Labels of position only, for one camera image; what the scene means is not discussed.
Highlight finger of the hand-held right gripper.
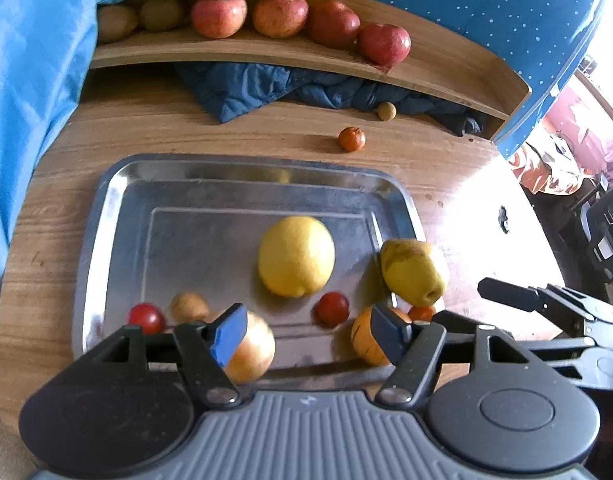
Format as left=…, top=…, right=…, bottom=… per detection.
left=477, top=277, right=613, bottom=333
left=433, top=310, right=613, bottom=388

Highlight light blue cloth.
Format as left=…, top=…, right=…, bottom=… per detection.
left=0, top=0, right=100, bottom=293

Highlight black chair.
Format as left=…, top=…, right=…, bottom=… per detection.
left=571, top=190, right=613, bottom=283

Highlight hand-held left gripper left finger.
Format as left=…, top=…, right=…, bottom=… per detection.
left=94, top=302, right=250, bottom=408

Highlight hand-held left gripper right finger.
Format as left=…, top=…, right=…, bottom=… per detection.
left=370, top=302, right=532, bottom=407

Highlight wooden shelf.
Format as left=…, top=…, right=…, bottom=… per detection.
left=89, top=0, right=533, bottom=136

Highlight yellow green mango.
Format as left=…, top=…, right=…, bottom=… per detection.
left=379, top=238, right=450, bottom=307

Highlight blue dotted board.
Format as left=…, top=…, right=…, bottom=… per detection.
left=365, top=0, right=612, bottom=161

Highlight small striped yellow melon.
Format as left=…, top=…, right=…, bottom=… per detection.
left=351, top=306, right=412, bottom=367

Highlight yellow lemon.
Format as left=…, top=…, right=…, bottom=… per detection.
left=258, top=216, right=336, bottom=298

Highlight small brown kiwi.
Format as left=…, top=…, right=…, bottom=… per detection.
left=170, top=291, right=210, bottom=324

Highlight dark blue quilted cloth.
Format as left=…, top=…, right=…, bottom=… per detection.
left=174, top=61, right=487, bottom=137

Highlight pink cloth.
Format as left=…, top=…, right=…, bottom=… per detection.
left=541, top=85, right=613, bottom=181

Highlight metal tray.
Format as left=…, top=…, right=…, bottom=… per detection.
left=71, top=154, right=427, bottom=386

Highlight red cherry tomato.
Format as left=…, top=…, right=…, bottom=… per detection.
left=127, top=302, right=167, bottom=336
left=315, top=291, right=350, bottom=327

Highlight orange patterned cloth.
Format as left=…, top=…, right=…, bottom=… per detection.
left=509, top=132, right=594, bottom=196

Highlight orange tangerine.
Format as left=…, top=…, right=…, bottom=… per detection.
left=337, top=126, right=366, bottom=152

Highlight red apple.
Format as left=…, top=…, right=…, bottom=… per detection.
left=306, top=0, right=361, bottom=50
left=357, top=22, right=412, bottom=66
left=252, top=0, right=309, bottom=39
left=190, top=0, right=248, bottom=39

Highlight large striped yellow melon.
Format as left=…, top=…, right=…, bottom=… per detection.
left=221, top=310, right=276, bottom=385

